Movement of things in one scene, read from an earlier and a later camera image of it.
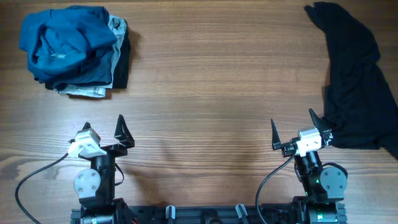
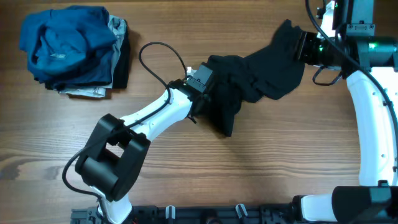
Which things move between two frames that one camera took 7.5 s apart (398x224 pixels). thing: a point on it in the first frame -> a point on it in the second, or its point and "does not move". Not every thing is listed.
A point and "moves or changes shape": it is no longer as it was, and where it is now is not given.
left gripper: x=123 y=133 -> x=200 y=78
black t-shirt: x=361 y=103 moves or changes shape
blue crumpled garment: x=69 y=45 does not move
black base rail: x=242 y=214 does not move
